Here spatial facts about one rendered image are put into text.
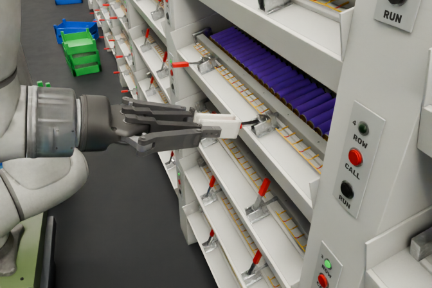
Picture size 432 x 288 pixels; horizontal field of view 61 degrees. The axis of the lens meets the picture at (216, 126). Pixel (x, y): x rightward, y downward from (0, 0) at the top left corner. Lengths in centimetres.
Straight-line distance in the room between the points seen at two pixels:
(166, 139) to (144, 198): 113
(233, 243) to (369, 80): 67
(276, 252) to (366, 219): 31
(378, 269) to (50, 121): 40
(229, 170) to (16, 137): 50
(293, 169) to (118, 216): 111
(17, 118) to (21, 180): 62
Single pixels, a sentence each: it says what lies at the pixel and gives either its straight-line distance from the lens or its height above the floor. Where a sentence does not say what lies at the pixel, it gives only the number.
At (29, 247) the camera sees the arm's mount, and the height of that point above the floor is 25.
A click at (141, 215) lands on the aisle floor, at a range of 154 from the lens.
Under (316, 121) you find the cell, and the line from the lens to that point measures 59.
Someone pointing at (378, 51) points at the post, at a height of 98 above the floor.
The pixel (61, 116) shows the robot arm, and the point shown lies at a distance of 47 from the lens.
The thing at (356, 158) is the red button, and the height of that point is 87.
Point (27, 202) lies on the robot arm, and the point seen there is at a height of 41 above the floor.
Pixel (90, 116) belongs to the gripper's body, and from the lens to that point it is 48.
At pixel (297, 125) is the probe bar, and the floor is 79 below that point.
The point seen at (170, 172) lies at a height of 16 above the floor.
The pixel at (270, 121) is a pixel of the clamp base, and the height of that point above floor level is 78.
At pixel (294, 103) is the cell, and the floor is 79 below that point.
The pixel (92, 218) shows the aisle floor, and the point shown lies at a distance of 158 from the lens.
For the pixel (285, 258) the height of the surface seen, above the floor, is 56.
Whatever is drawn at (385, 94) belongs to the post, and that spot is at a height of 95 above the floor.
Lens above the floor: 109
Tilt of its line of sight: 33 degrees down
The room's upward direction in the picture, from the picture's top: straight up
